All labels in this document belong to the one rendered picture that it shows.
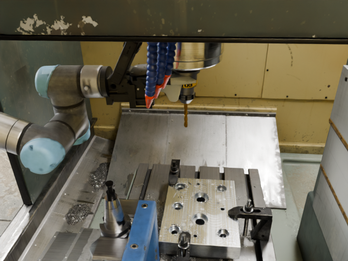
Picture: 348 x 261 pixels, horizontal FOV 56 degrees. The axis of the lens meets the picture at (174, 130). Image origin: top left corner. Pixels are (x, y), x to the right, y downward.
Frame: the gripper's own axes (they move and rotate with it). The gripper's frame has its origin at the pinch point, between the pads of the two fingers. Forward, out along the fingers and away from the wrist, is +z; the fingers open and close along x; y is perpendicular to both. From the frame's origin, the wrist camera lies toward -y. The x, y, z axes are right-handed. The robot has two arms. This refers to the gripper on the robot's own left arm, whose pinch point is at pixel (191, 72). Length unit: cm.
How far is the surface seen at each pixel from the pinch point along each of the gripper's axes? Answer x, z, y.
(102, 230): 24.1, -16.5, 24.0
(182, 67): 7.8, -1.3, -3.9
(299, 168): -89, 56, 90
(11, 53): -38, -65, 6
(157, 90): 16.3, -5.0, -2.7
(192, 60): 7.8, 0.8, -5.4
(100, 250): 28.3, -15.8, 24.9
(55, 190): -42, -67, 73
